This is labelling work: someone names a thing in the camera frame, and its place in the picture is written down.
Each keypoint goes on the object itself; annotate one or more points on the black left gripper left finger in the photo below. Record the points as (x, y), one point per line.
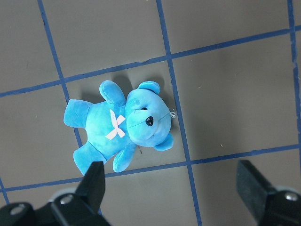
(92, 187)

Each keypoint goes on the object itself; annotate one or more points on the blue teddy bear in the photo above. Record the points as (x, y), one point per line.
(116, 126)

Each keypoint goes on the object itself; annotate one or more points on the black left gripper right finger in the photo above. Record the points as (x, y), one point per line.
(254, 189)

